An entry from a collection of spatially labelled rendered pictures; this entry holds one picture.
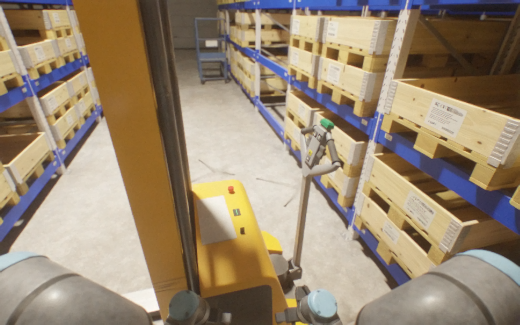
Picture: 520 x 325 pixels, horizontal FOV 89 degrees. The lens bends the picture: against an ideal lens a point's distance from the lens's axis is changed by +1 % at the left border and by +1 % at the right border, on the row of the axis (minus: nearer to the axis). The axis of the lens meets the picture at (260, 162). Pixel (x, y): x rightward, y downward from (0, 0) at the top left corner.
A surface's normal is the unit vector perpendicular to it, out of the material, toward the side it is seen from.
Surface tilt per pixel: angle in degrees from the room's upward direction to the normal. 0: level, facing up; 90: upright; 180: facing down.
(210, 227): 0
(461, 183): 90
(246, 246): 0
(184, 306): 20
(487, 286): 13
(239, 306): 90
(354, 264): 0
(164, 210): 90
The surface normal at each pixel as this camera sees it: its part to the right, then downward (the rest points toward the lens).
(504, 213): -0.97, 0.11
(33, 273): 0.12, -0.95
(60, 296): 0.28, -0.82
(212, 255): 0.02, -0.87
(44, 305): 0.14, -0.68
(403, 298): -0.60, -0.79
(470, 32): 0.26, 0.48
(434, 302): -0.45, -0.73
